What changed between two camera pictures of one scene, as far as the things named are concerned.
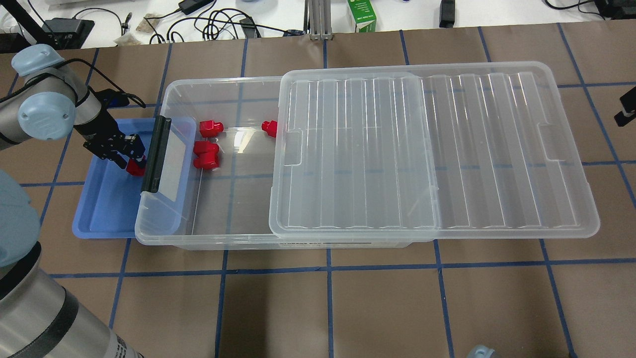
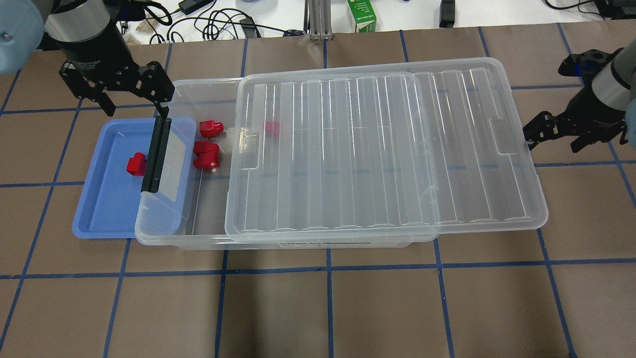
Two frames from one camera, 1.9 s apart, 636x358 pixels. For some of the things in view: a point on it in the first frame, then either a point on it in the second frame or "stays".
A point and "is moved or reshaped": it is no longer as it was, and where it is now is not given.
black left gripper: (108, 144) → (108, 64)
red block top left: (209, 128) stays
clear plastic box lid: (482, 150) is moved or reshaped
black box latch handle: (154, 168) stays
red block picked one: (133, 169) stays
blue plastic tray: (113, 206) stays
